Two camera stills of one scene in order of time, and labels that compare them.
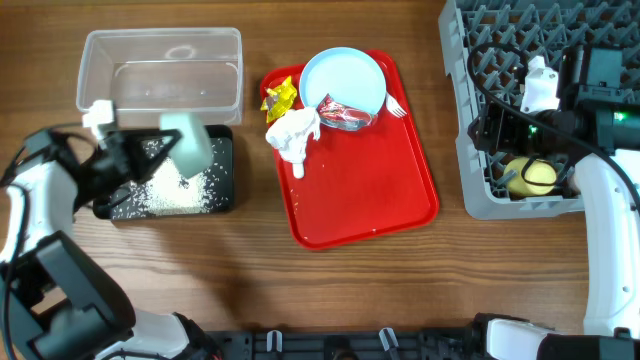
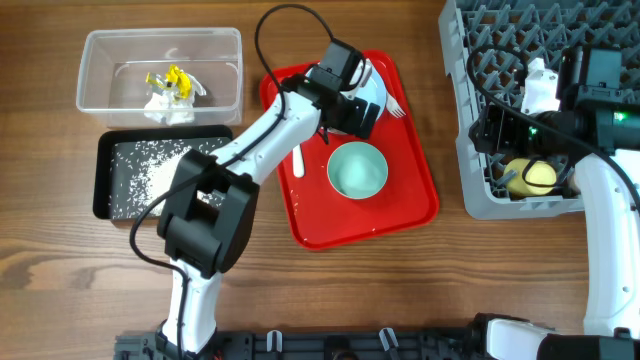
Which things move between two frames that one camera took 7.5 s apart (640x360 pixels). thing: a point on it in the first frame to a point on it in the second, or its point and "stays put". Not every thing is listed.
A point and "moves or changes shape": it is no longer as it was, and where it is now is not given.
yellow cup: x=529 y=177 stays put
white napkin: x=291 y=132 moves or changes shape
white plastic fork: x=394 y=107 stays put
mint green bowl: x=193 y=152 to x=357 y=170
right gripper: x=495 y=133 stays put
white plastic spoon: x=298 y=170 stays put
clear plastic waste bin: x=150 y=72 stays put
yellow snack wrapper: x=279 y=99 moves or changes shape
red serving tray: x=361 y=183 stays put
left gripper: x=112 y=148 to x=355 y=123
